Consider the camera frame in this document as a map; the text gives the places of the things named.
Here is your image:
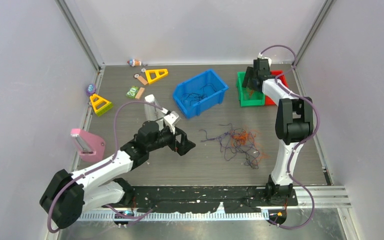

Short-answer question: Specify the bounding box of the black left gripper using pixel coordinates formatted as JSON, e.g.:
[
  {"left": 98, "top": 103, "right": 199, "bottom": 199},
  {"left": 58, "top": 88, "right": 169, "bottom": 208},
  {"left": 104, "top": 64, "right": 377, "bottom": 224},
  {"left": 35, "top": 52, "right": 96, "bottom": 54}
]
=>
[{"left": 147, "top": 124, "right": 195, "bottom": 155}]

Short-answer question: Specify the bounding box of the orange cable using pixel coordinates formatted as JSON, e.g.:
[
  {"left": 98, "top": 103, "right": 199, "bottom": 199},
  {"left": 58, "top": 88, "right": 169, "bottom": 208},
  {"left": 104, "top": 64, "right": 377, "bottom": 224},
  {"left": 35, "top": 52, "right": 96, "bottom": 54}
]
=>
[
  {"left": 230, "top": 125, "right": 269, "bottom": 160},
  {"left": 243, "top": 84, "right": 258, "bottom": 100}
]

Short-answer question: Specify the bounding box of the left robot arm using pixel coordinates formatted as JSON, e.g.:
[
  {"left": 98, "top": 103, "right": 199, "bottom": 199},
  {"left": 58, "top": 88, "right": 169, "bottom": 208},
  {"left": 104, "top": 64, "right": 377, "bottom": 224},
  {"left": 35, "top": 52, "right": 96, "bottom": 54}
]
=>
[{"left": 39, "top": 121, "right": 196, "bottom": 233}]

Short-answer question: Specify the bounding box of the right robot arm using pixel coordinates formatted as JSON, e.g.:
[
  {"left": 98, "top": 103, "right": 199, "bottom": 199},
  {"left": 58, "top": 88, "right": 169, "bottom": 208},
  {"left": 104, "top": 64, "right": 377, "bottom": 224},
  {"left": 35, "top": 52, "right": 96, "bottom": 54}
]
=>
[{"left": 242, "top": 58, "right": 314, "bottom": 205}]

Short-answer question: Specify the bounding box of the green plastic bin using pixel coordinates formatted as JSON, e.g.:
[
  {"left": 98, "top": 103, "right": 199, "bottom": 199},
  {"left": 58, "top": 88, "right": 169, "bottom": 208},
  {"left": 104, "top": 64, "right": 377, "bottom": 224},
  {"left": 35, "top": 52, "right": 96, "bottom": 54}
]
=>
[{"left": 236, "top": 71, "right": 265, "bottom": 107}]

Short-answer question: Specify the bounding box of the red plastic bin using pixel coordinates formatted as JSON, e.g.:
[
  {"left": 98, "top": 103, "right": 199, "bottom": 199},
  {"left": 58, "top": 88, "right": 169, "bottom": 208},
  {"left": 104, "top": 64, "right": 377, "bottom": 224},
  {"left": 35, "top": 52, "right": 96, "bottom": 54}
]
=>
[{"left": 264, "top": 70, "right": 289, "bottom": 106}]

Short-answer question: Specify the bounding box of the blue plastic bin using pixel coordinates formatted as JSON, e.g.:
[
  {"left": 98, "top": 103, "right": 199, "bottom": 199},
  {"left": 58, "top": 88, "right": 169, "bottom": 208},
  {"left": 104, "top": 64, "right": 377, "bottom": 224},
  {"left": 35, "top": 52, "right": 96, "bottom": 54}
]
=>
[{"left": 172, "top": 69, "right": 229, "bottom": 119}]

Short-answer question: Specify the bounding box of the wooden block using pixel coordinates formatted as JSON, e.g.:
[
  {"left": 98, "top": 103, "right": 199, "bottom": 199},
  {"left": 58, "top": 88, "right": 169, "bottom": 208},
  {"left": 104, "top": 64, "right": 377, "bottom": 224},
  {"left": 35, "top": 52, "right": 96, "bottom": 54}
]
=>
[{"left": 135, "top": 87, "right": 145, "bottom": 100}]

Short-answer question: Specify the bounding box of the yellow triangle toy far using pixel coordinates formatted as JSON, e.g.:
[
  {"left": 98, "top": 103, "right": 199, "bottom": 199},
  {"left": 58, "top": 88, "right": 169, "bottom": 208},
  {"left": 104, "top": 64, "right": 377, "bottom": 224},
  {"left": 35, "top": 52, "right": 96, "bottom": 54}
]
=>
[{"left": 145, "top": 68, "right": 169, "bottom": 85}]

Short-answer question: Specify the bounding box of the yellow triangle toy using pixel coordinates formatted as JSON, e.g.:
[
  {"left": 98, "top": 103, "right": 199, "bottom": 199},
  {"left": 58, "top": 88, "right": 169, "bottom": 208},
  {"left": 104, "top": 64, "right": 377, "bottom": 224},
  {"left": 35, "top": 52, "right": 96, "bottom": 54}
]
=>
[
  {"left": 89, "top": 93, "right": 113, "bottom": 117},
  {"left": 145, "top": 68, "right": 169, "bottom": 85}
]

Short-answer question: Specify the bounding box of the green toy block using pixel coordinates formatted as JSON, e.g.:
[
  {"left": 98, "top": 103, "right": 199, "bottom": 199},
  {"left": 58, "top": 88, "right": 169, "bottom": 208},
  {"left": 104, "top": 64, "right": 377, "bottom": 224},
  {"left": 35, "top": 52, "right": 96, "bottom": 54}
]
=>
[{"left": 125, "top": 86, "right": 140, "bottom": 99}]

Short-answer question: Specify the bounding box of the yellow triangle toy near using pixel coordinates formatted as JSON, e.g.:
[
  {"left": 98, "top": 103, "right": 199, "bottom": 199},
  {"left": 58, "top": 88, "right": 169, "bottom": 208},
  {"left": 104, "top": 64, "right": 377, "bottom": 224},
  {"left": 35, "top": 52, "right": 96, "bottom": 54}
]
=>
[{"left": 89, "top": 93, "right": 113, "bottom": 117}]

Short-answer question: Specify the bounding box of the pink metronome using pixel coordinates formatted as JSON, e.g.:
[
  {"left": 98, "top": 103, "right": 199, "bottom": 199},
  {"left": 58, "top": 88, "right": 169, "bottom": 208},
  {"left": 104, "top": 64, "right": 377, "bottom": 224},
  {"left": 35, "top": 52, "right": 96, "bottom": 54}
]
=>
[{"left": 70, "top": 128, "right": 106, "bottom": 163}]

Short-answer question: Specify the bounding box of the small figurine toy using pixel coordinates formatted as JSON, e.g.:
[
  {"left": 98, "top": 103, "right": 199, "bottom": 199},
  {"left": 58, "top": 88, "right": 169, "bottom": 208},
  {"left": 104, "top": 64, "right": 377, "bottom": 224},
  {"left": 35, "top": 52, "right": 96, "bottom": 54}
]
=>
[{"left": 126, "top": 59, "right": 143, "bottom": 67}]

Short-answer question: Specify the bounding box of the purple round toy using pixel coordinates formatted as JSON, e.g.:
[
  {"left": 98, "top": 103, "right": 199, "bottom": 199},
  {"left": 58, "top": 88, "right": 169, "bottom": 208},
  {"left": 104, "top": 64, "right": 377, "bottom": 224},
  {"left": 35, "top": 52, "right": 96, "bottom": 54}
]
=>
[{"left": 85, "top": 83, "right": 97, "bottom": 97}]

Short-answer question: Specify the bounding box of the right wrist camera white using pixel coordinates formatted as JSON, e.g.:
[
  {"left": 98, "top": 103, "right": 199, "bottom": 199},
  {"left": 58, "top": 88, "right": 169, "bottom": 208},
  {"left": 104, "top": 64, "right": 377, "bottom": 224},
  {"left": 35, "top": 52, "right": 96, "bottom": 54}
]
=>
[{"left": 257, "top": 55, "right": 273, "bottom": 67}]

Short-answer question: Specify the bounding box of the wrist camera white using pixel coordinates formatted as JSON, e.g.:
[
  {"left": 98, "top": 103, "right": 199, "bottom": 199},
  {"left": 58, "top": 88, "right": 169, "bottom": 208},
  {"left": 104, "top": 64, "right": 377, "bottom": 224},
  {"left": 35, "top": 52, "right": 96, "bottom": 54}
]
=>
[
  {"left": 161, "top": 108, "right": 180, "bottom": 135},
  {"left": 257, "top": 55, "right": 273, "bottom": 67}
]

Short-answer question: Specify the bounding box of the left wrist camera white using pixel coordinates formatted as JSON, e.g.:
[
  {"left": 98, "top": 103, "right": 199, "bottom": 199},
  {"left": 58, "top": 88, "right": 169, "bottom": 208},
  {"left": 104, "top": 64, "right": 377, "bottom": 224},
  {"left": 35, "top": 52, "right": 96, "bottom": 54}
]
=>
[{"left": 161, "top": 108, "right": 180, "bottom": 135}]

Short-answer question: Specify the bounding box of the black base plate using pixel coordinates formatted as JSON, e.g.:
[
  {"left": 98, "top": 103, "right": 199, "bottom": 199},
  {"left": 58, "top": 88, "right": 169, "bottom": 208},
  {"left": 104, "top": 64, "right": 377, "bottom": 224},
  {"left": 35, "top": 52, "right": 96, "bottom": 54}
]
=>
[{"left": 111, "top": 186, "right": 298, "bottom": 214}]

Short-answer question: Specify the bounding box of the tan strip with ring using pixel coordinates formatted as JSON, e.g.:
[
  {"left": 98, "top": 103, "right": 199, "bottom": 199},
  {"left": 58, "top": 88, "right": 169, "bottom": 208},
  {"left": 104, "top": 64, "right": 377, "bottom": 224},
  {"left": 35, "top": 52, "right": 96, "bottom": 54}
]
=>
[{"left": 133, "top": 73, "right": 149, "bottom": 86}]

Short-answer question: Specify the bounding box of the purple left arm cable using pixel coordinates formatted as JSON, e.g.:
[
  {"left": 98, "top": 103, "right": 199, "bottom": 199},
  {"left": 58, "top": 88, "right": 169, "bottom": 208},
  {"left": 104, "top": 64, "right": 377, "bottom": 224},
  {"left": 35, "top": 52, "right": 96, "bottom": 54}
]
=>
[{"left": 47, "top": 101, "right": 168, "bottom": 234}]

